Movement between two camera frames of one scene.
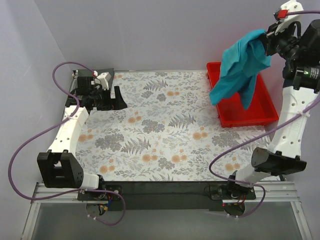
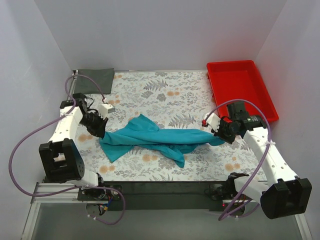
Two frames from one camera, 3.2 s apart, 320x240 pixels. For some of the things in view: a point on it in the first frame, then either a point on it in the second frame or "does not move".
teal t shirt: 242,59 → 143,132
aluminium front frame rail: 276,193 does not move
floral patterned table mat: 172,130 does not move
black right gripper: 270,40 → 224,130
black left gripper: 107,99 → 97,124
